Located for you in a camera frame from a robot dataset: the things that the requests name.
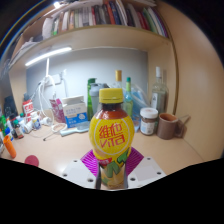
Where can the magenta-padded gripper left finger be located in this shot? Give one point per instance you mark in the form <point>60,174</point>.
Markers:
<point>81,171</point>

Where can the white and blue carton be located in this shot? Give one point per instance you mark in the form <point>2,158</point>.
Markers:
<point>76,112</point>

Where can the red and white canister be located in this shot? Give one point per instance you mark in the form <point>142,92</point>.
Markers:
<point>28,108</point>

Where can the small white pill bottle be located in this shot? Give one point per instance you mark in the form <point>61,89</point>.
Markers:
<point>36,123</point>

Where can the brown jar with white lid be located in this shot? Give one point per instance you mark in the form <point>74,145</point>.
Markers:
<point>148,123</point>

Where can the magenta snack pouch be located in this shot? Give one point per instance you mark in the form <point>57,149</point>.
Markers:
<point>57,111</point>

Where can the clear glass bottle white cap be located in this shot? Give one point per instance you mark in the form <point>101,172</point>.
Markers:
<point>159,95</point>

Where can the tall green bottle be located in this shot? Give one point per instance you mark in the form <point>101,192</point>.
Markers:
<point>89,100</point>

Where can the white wall power outlet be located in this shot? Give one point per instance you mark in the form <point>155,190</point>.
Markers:
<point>55,79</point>

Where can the dark jar green lid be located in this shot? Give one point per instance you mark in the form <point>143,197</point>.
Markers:
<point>18,130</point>

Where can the clear bottle yellow cap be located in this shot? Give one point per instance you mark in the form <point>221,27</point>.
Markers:
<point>118,78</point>

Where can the grey shaker bottle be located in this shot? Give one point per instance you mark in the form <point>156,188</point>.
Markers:
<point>95,96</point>

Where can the orange plastic cup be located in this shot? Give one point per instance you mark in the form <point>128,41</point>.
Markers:
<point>10,147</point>

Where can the yellow drink bottle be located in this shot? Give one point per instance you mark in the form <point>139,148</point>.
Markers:
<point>111,136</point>

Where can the wooden shelf unit with books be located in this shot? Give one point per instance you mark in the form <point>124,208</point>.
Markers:
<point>110,35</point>

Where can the white bar desk lamp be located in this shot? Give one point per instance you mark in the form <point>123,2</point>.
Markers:
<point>48,55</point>

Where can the brown ceramic mug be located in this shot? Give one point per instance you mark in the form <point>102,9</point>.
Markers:
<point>166,127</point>

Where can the long ceiling light tube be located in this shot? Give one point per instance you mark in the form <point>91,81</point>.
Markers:
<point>56,4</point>

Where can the clear bottle green cap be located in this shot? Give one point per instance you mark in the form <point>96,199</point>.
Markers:
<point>128,100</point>

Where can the flat round red coaster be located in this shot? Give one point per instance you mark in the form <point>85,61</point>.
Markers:
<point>32,160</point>

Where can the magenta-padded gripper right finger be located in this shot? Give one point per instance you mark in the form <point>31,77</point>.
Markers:
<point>143,171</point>

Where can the light blue hairbrush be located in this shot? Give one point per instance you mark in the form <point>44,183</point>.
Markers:
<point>75,130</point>

